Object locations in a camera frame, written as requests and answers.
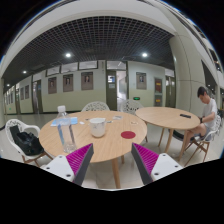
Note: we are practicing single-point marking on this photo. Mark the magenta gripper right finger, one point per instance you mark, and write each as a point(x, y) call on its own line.
point(153, 166)

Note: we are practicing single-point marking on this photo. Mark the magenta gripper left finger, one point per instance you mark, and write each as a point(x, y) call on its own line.
point(73, 167)

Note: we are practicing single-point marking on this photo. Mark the clear plastic water bottle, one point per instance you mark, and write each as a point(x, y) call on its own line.
point(65, 132)

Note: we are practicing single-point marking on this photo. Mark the red round coaster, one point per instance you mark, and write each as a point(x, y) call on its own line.
point(128, 134)

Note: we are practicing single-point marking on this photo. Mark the round wooden table near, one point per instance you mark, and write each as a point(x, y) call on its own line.
point(111, 146)

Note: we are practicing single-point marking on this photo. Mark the round wooden table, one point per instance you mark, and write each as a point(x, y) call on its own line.
point(111, 146)
point(168, 118)

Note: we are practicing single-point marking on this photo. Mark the white ceramic cup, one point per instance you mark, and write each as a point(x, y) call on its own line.
point(97, 127)

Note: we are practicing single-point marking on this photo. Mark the round wooden table right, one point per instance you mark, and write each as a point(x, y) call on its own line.
point(168, 118)

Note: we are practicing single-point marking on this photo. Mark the small card on table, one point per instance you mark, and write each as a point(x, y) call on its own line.
point(117, 117)

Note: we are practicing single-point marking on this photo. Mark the black bag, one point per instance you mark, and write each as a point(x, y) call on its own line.
point(28, 142)

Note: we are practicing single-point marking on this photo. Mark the white lattice chair back left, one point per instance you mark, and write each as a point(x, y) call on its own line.
point(96, 106)

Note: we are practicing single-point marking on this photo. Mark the white lattice chair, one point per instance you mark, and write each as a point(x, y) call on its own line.
point(130, 106)
point(96, 106)

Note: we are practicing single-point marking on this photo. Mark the white lattice chair back right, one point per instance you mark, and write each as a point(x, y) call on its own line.
point(130, 106)

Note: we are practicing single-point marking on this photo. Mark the wooden chair under man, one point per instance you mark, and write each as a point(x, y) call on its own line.
point(203, 144)

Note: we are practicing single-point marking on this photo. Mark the black phone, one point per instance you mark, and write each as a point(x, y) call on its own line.
point(186, 116)

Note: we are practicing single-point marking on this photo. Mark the seated man white shirt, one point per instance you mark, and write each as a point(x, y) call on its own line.
point(207, 120)

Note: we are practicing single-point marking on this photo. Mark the framed portrait right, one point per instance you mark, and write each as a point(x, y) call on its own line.
point(141, 81)

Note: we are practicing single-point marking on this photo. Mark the dark green door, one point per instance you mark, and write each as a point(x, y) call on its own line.
point(111, 90)

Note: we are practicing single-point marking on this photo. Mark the framed portrait on wall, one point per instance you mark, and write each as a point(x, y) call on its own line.
point(87, 81)

